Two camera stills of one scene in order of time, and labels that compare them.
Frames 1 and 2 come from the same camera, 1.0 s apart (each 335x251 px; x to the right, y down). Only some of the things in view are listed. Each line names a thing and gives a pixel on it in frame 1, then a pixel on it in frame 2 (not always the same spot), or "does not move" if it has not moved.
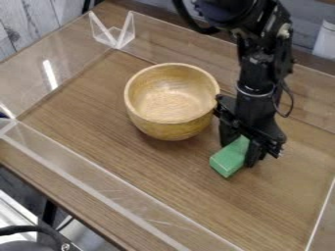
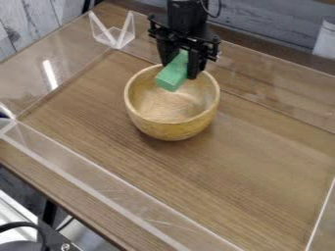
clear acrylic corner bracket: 114,37 does not move
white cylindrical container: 325,44 does not move
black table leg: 50,213 does not move
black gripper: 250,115 → 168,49
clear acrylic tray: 179,124 does not move
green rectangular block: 230,161 → 170,77
